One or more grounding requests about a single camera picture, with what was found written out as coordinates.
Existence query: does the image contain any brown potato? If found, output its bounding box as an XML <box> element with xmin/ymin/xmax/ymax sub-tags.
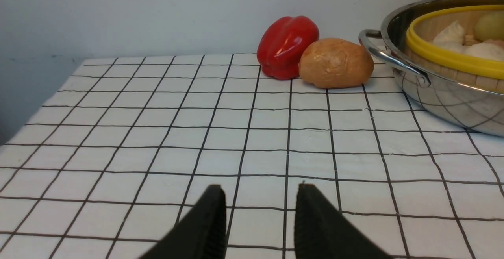
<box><xmin>299</xmin><ymin>38</ymin><xmax>374</xmax><ymax>89</ymax></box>

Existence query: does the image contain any stainless steel pot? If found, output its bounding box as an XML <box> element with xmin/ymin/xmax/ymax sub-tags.
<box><xmin>358</xmin><ymin>0</ymin><xmax>503</xmax><ymax>136</ymax></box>

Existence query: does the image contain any white black grid tablecloth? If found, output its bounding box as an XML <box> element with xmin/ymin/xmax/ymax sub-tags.
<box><xmin>0</xmin><ymin>54</ymin><xmax>504</xmax><ymax>259</ymax></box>

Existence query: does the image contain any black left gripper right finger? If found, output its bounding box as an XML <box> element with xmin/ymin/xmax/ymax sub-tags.
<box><xmin>295</xmin><ymin>183</ymin><xmax>392</xmax><ymax>259</ymax></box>

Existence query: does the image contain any round beige bun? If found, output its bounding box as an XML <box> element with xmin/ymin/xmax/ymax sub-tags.
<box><xmin>474</xmin><ymin>11</ymin><xmax>504</xmax><ymax>41</ymax></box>

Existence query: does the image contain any red bell pepper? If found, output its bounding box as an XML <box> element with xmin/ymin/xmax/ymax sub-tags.
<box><xmin>257</xmin><ymin>15</ymin><xmax>320</xmax><ymax>80</ymax></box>

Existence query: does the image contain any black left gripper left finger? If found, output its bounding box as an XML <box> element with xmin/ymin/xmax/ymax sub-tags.
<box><xmin>140</xmin><ymin>184</ymin><xmax>226</xmax><ymax>259</ymax></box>

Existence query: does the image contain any white steamed dumpling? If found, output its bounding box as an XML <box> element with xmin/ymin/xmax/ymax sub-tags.
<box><xmin>432</xmin><ymin>20</ymin><xmax>466</xmax><ymax>45</ymax></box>
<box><xmin>437</xmin><ymin>41</ymin><xmax>504</xmax><ymax>63</ymax></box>

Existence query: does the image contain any bamboo steamer basket yellow rim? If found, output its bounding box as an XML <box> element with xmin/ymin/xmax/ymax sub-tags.
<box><xmin>406</xmin><ymin>4</ymin><xmax>504</xmax><ymax>93</ymax></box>

